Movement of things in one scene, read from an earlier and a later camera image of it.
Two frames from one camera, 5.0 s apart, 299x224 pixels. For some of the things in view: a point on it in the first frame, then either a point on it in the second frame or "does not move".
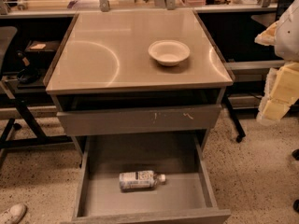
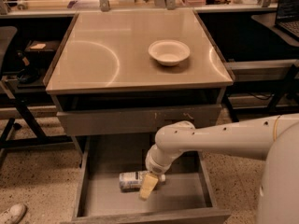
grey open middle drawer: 148,179 does not move
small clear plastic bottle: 143,180 does not move
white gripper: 289,36 → 156,166
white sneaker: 14,214 does not move
